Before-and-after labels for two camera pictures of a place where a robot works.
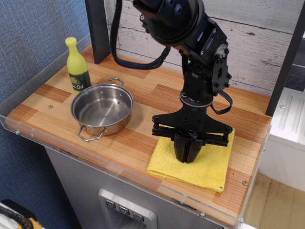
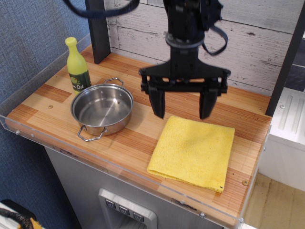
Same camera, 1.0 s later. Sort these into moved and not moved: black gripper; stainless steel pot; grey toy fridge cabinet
Moved: black gripper
Not moved: grey toy fridge cabinet; stainless steel pot
